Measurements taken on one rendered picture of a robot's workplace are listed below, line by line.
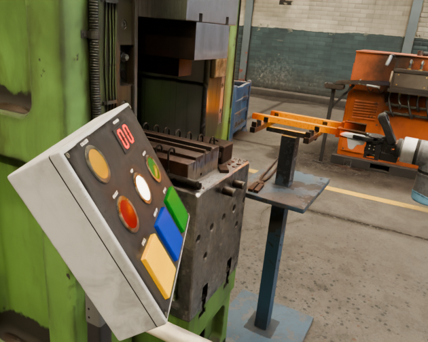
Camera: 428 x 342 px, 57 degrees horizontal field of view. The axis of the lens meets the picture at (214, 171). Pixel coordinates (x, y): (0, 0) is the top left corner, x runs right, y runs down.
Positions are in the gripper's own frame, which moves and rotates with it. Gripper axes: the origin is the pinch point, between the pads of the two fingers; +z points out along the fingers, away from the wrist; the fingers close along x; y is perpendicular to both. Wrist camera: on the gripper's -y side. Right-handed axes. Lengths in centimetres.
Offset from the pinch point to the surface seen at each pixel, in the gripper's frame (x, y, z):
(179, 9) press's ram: -66, -36, 32
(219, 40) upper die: -47, -30, 31
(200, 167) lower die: -53, 8, 30
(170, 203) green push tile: -95, -1, 11
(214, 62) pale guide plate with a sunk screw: -25, -21, 45
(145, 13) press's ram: -67, -35, 42
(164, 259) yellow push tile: -107, 2, 3
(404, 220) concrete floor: 183, 102, -26
